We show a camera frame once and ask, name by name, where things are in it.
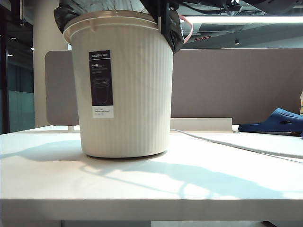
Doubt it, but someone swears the round white column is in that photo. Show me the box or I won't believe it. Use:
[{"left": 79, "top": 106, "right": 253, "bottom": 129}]
[{"left": 32, "top": 0, "right": 71, "bottom": 128}]

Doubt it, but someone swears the brown fabric partition panel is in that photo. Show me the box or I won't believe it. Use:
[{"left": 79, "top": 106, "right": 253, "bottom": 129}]
[{"left": 170, "top": 49, "right": 303, "bottom": 119}]

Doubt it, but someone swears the cream ribbed plastic trash can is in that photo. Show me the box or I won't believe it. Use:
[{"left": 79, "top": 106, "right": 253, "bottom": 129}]
[{"left": 62, "top": 9, "right": 175, "bottom": 158}]

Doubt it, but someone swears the pink plastic ring lid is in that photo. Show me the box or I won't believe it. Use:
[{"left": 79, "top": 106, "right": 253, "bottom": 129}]
[{"left": 179, "top": 14, "right": 194, "bottom": 44}]

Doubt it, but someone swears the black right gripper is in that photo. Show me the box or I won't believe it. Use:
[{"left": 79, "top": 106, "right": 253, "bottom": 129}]
[{"left": 161, "top": 0, "right": 179, "bottom": 35}]

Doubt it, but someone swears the white power cable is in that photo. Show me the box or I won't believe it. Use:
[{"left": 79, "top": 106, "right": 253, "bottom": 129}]
[{"left": 169, "top": 129, "right": 303, "bottom": 160}]

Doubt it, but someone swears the black plastic garbage bag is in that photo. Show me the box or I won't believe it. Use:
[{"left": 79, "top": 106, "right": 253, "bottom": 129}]
[{"left": 53, "top": 0, "right": 185, "bottom": 53}]

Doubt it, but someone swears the long ceiling light strip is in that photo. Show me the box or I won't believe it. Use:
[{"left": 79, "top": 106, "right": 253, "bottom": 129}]
[{"left": 183, "top": 16, "right": 303, "bottom": 24}]

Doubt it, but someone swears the grey rounded desk divider panel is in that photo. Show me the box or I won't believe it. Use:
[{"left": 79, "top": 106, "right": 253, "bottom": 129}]
[{"left": 45, "top": 50, "right": 80, "bottom": 126}]

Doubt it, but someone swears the dark blue slipper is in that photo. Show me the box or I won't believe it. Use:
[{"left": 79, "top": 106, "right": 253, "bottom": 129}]
[{"left": 238, "top": 108, "right": 303, "bottom": 138}]

